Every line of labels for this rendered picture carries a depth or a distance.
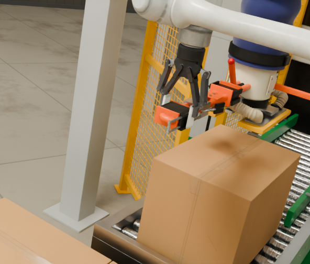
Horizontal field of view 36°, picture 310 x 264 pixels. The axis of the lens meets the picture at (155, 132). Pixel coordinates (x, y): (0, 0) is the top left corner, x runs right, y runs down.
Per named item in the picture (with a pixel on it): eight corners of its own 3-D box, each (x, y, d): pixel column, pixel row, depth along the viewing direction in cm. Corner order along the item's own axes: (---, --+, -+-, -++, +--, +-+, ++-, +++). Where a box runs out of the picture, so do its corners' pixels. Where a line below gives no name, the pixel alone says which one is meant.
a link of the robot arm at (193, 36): (190, 19, 135) (186, 40, 137) (174, 20, 128) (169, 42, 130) (219, 27, 131) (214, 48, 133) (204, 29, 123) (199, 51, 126)
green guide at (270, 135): (283, 120, 385) (286, 109, 381) (296, 124, 380) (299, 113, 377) (186, 181, 254) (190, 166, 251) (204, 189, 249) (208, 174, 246)
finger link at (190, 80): (191, 66, 135) (196, 65, 134) (198, 105, 137) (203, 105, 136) (185, 67, 132) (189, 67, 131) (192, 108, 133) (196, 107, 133)
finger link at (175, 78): (183, 67, 132) (179, 63, 132) (162, 96, 138) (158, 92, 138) (190, 65, 135) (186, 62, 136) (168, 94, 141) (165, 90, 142)
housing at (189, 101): (190, 108, 155) (193, 95, 153) (209, 115, 152) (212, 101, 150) (179, 113, 149) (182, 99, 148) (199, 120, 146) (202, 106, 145)
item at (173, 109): (168, 115, 145) (171, 99, 143) (189, 123, 142) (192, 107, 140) (153, 121, 138) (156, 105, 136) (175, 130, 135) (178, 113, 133)
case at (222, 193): (202, 196, 243) (220, 123, 228) (276, 231, 225) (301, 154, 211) (134, 246, 194) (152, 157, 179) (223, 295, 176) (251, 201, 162)
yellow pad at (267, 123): (267, 107, 204) (270, 96, 202) (290, 114, 200) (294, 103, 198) (236, 125, 177) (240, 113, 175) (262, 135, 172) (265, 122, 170)
